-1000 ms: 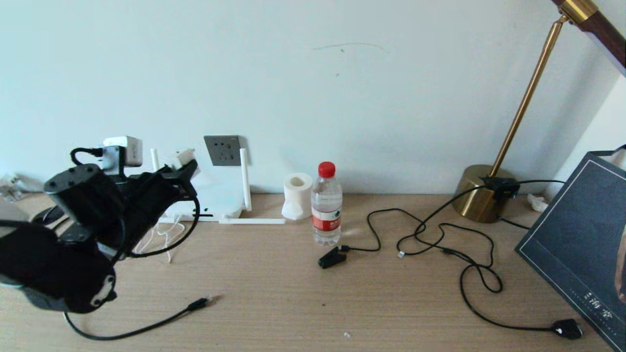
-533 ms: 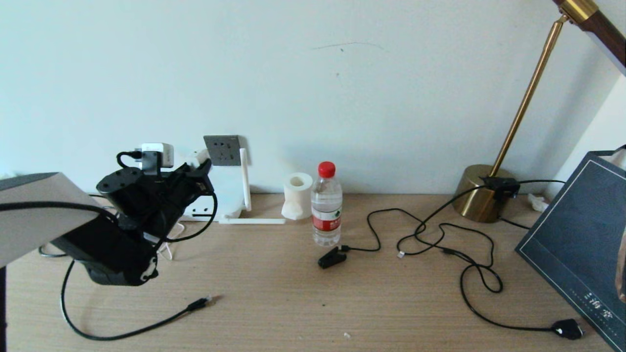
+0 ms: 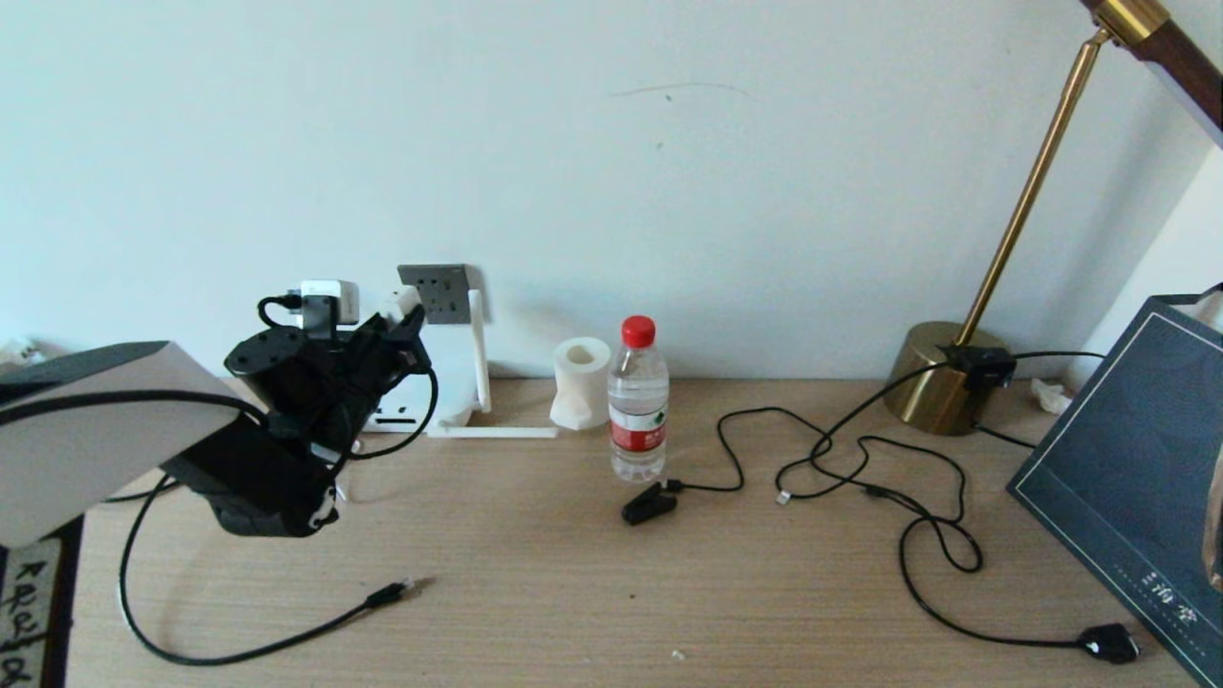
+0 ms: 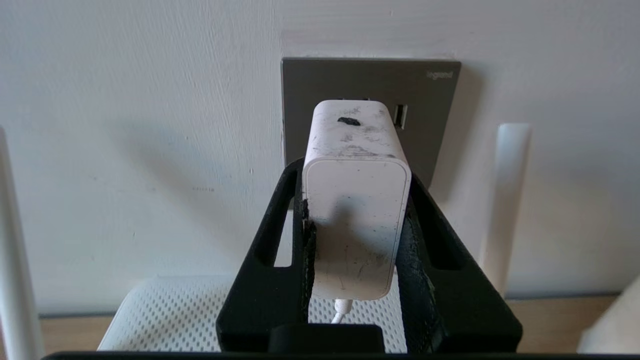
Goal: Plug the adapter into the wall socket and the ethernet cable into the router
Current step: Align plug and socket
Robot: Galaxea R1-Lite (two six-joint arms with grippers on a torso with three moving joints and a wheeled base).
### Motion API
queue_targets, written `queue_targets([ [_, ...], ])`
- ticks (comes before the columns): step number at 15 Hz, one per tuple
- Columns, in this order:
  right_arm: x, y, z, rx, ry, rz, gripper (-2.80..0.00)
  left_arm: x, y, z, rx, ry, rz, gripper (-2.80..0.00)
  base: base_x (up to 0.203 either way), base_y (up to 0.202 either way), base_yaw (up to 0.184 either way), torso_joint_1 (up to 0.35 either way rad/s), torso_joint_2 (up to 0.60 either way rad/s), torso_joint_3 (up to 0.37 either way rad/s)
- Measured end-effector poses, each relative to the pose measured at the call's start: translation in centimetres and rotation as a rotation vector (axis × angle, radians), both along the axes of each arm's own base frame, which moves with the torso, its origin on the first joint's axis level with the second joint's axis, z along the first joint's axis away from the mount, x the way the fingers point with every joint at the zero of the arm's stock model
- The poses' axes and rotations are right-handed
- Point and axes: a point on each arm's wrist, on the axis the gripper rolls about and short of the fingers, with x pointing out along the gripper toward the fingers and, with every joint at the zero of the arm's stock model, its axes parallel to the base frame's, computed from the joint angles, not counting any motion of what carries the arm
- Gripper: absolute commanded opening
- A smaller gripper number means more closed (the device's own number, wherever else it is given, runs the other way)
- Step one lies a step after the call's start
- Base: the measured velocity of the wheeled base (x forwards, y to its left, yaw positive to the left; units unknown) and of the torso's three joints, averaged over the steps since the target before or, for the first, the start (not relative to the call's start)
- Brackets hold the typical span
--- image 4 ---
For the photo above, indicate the grey wall socket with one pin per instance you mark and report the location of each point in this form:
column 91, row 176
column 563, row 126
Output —
column 430, row 130

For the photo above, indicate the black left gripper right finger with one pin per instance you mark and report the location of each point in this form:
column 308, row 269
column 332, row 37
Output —
column 465, row 315

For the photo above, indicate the white router with antennas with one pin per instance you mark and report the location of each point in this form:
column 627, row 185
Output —
column 170, row 315

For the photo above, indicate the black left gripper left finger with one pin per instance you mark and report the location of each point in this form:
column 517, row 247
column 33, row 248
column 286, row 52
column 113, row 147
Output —
column 255, row 310

